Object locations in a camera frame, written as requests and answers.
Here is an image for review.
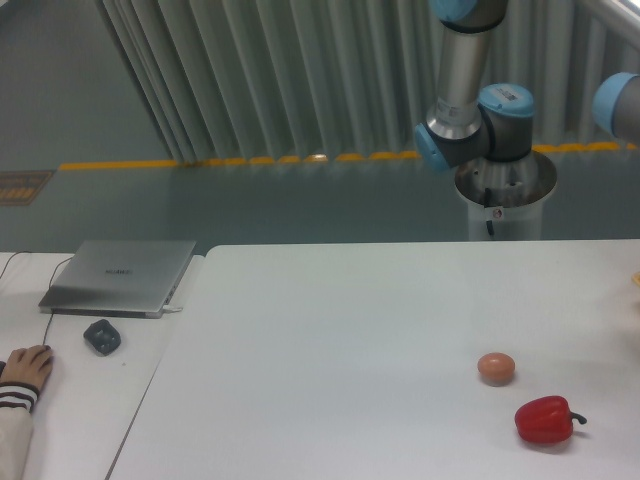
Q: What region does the red bell pepper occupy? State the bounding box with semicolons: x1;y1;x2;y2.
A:
514;395;587;445

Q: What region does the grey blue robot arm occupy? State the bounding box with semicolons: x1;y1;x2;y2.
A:
414;1;639;170

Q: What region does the brown egg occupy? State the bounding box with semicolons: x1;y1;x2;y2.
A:
477;352;516;385

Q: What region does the grey pleated curtain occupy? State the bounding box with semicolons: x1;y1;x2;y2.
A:
99;1;639;164

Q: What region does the silver closed laptop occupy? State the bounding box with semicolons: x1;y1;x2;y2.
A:
39;240;196;318

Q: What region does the black pedestal cable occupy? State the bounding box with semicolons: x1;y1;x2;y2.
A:
482;187;496;238

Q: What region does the small black gadget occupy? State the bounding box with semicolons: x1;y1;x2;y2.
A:
83;319;122;356

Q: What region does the person's hand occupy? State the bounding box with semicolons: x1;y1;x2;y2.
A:
1;345;53;392

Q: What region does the white striped sleeve forearm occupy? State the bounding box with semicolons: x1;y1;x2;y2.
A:
1;382;39;479

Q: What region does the black mouse cable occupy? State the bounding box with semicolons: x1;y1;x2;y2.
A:
0;251;76;347

